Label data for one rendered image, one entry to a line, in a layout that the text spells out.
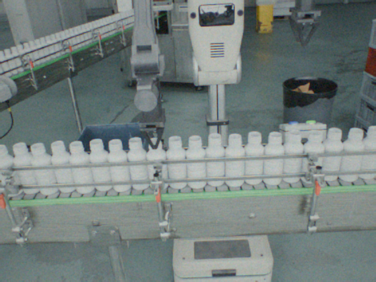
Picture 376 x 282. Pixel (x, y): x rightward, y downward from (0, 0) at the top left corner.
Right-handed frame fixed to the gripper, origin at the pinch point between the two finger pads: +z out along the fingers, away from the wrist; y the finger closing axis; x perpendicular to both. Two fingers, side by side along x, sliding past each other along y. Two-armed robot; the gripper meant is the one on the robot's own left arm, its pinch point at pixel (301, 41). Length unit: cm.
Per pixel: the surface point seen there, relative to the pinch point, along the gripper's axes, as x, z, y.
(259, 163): 14.3, 31.7, -18.0
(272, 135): 10.0, 24.4, -14.5
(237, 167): 21.0, 32.1, -19.1
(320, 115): -68, 96, 155
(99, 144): 62, 24, -17
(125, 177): 55, 34, -19
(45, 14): 303, 55, 554
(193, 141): 33.6, 23.3, -17.9
